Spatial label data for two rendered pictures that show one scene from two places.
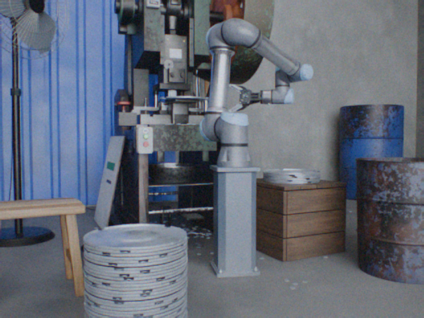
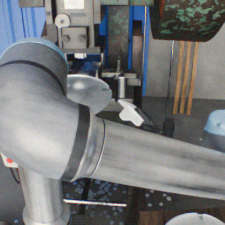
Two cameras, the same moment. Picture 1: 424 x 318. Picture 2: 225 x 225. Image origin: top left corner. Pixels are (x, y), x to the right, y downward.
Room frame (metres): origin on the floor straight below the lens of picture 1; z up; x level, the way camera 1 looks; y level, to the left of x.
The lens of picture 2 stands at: (1.63, -0.33, 1.21)
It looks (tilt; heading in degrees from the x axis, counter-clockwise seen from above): 33 degrees down; 26
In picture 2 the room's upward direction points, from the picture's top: straight up
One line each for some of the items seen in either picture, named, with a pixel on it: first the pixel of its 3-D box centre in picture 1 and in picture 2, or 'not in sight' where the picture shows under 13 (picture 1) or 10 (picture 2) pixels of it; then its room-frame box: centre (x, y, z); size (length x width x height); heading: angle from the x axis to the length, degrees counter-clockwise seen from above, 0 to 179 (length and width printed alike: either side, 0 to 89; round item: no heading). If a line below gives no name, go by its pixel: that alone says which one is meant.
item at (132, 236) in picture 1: (136, 235); not in sight; (1.16, 0.22, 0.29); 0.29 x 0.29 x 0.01
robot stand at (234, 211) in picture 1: (234, 218); not in sight; (1.76, -0.10, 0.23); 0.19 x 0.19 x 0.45; 10
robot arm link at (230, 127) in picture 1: (233, 127); not in sight; (1.77, -0.09, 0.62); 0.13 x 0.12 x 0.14; 33
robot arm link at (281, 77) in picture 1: (284, 75); (224, 143); (2.08, -0.36, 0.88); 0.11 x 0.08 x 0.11; 33
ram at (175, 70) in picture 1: (173, 59); (76, 6); (2.47, 0.23, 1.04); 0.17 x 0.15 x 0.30; 22
